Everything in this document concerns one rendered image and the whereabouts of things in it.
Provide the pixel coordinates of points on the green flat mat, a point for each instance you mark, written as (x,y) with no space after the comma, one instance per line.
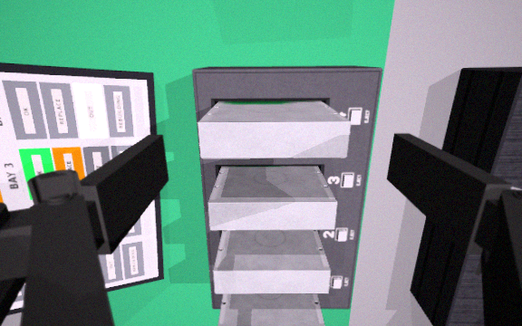
(171,38)

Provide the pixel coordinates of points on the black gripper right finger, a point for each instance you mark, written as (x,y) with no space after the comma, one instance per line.
(479,212)

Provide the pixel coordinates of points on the black-framed status screen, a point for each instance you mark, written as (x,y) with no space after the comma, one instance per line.
(54,118)

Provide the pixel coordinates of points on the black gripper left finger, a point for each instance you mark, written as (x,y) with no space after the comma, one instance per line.
(64,284)

